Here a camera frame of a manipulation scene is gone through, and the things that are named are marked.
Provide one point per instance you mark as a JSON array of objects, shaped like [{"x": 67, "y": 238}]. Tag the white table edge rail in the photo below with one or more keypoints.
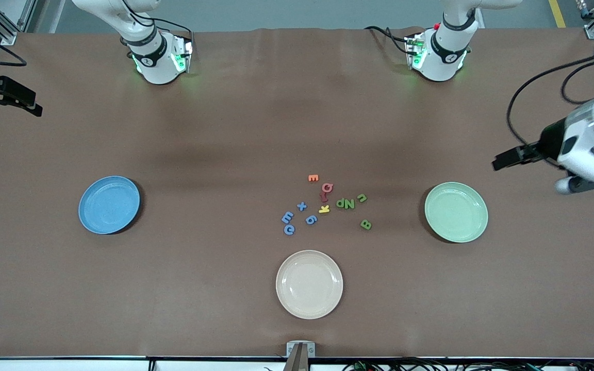
[{"x": 70, "y": 366}]

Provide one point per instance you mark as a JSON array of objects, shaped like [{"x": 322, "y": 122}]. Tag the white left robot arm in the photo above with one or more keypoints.
[{"x": 444, "y": 56}]

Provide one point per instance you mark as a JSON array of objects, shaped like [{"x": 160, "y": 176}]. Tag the blue number 6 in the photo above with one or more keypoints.
[{"x": 308, "y": 221}]

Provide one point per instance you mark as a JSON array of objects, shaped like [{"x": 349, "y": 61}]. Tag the yellow letter K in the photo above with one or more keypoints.
[{"x": 323, "y": 209}]

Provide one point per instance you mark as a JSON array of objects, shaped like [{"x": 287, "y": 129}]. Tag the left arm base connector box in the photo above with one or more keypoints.
[{"x": 414, "y": 49}]

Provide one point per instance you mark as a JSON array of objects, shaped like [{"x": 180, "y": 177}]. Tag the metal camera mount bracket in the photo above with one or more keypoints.
[{"x": 310, "y": 350}]

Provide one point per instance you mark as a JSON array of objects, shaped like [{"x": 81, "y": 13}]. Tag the blue letter X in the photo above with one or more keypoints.
[{"x": 302, "y": 206}]

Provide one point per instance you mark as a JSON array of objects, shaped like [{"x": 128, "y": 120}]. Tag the brown table cover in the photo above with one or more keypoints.
[{"x": 225, "y": 309}]

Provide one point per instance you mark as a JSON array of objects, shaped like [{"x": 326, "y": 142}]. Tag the green letter N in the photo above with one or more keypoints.
[{"x": 349, "y": 204}]

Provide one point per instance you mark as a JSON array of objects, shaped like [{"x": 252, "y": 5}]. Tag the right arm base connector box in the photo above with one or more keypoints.
[{"x": 181, "y": 54}]

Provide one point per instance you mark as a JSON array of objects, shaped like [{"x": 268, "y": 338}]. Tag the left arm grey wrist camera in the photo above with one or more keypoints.
[{"x": 586, "y": 184}]

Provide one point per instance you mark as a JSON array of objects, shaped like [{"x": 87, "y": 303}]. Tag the blue plate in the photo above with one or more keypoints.
[{"x": 96, "y": 216}]

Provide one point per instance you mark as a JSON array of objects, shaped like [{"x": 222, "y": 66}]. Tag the blue letter G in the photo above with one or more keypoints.
[{"x": 285, "y": 230}]

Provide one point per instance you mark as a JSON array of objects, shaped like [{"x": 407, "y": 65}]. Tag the green letter B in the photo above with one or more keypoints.
[{"x": 365, "y": 224}]

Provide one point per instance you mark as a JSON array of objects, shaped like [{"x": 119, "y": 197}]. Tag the green plate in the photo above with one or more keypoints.
[{"x": 462, "y": 229}]

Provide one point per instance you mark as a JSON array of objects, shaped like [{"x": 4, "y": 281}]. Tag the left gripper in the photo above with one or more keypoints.
[{"x": 549, "y": 140}]

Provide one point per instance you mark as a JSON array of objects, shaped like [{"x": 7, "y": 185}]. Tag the red letter Q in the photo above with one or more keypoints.
[{"x": 323, "y": 188}]

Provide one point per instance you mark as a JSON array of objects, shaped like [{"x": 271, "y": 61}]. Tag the blue letter E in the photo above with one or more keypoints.
[{"x": 287, "y": 217}]

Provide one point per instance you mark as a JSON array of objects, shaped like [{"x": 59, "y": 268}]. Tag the beige plate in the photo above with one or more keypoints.
[{"x": 309, "y": 284}]

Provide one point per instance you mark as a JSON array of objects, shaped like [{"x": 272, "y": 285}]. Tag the green letter d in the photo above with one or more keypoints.
[{"x": 345, "y": 202}]

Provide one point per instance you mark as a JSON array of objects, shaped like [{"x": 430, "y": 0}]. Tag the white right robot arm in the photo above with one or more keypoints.
[{"x": 155, "y": 62}]

